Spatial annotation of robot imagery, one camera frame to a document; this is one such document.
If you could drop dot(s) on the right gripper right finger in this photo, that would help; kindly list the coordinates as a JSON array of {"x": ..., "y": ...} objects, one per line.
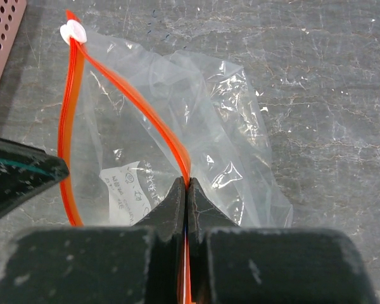
[{"x": 202, "y": 214}]

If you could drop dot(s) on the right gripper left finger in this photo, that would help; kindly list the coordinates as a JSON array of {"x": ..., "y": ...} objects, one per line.
[{"x": 167, "y": 218}]

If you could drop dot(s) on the clear zip top bag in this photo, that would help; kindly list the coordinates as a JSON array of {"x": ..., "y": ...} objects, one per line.
[{"x": 154, "y": 117}]

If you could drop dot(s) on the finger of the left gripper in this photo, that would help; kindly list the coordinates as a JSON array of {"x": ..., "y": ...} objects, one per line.
[{"x": 25, "y": 172}]

